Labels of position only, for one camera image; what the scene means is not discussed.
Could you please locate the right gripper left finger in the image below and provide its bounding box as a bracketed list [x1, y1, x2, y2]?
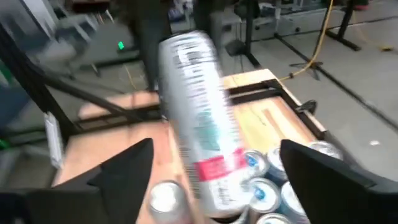
[0, 138, 155, 224]

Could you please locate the black rig post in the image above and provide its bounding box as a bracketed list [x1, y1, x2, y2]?
[0, 21, 78, 144]

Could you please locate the slim white palm-print can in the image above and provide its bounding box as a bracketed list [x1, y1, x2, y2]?
[157, 30, 254, 218]

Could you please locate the black clamp handle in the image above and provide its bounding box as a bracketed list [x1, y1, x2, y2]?
[295, 99, 318, 115]

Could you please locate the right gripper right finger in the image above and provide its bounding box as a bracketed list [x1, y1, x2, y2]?
[279, 139, 398, 224]

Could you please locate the yellow-orange extension cable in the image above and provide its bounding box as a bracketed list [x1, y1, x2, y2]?
[278, 0, 335, 82]

